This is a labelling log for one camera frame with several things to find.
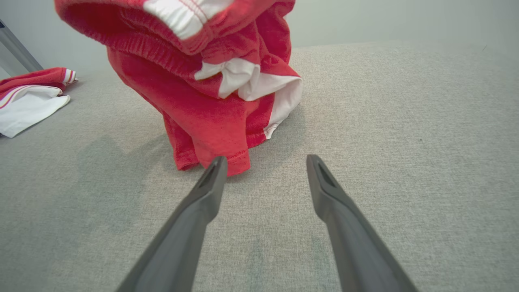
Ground grey metal frame post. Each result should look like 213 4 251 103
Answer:
0 19 43 77

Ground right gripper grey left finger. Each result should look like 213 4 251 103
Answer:
117 156 228 292

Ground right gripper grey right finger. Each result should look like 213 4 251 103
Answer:
307 154 418 292

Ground red shorts with white trim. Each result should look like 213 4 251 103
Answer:
54 0 303 177

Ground red and white jersey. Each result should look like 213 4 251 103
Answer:
0 67 78 138

